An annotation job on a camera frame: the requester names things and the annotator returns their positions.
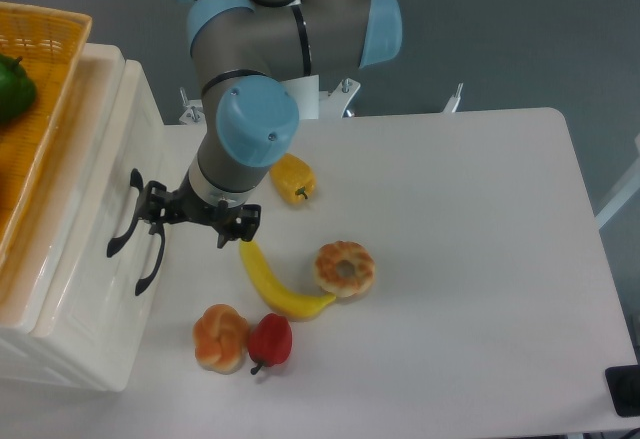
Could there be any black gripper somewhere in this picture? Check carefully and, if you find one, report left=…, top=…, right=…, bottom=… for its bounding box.
left=138, top=178, right=261, bottom=248

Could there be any black top drawer handle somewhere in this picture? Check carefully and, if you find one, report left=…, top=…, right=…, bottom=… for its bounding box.
left=106, top=168, right=144, bottom=258

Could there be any black drawer handle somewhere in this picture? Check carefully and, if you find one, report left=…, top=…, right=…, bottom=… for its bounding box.
left=134, top=225, right=166, bottom=296
left=106, top=168, right=144, bottom=258

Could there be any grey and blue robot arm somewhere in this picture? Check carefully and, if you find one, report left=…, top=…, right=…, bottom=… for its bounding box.
left=131, top=0, right=403, bottom=244

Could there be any white plastic drawer cabinet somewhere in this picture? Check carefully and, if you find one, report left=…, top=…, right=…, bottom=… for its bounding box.
left=1, top=44, right=181, bottom=391

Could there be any yellow toy bell pepper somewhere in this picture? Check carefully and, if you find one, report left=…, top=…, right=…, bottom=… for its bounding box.
left=269, top=153, right=316, bottom=205

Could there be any toy knotted bread roll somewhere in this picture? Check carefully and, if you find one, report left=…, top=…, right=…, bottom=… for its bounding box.
left=192, top=304, right=250, bottom=374

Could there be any yellow toy banana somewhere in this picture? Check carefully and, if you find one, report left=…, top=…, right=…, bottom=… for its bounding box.
left=239, top=241, right=336, bottom=321

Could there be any toy bagel bread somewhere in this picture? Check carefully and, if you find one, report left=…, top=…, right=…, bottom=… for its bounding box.
left=313, top=241, right=376, bottom=298

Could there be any red toy bell pepper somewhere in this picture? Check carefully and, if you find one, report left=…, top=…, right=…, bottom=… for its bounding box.
left=247, top=313, right=293, bottom=375

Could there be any green toy bell pepper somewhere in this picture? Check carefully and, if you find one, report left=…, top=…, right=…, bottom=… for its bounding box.
left=1, top=55, right=37, bottom=124

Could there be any orange woven plastic basket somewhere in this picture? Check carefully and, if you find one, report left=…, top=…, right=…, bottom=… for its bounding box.
left=1, top=2, right=92, bottom=257

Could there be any black device at table corner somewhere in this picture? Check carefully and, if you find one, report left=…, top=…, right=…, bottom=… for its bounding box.
left=605, top=365, right=640, bottom=417

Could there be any black lower drawer handle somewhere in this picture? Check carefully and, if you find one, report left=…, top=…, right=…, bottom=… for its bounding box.
left=134, top=225, right=166, bottom=296

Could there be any white frame at right edge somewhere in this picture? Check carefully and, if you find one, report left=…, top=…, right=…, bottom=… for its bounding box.
left=595, top=135, right=639, bottom=230

